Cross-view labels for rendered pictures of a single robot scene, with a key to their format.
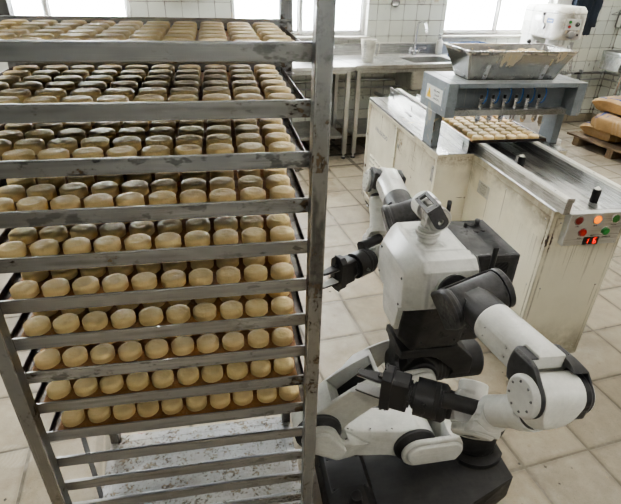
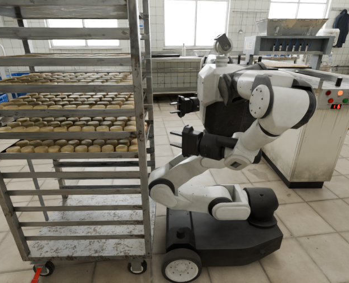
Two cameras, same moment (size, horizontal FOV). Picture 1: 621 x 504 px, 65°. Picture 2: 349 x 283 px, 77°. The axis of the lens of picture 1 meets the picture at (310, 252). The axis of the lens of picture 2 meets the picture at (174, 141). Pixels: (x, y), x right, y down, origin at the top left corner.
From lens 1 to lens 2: 58 cm
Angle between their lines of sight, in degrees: 11
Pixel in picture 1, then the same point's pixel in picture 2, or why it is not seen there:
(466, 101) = (266, 48)
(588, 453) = (337, 234)
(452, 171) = not seen: hidden behind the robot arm
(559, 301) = (318, 146)
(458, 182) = not seen: hidden behind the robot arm
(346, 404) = (176, 173)
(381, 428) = (200, 194)
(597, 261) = (341, 122)
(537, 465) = (303, 237)
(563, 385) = (289, 90)
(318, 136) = not seen: outside the picture
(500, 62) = (284, 24)
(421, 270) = (213, 73)
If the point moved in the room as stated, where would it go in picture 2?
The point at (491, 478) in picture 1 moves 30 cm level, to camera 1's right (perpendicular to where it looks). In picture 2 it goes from (269, 234) to (330, 241)
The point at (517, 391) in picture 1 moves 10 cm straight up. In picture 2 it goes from (254, 99) to (261, 54)
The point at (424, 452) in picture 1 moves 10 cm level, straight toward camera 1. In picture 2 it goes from (225, 210) to (218, 223)
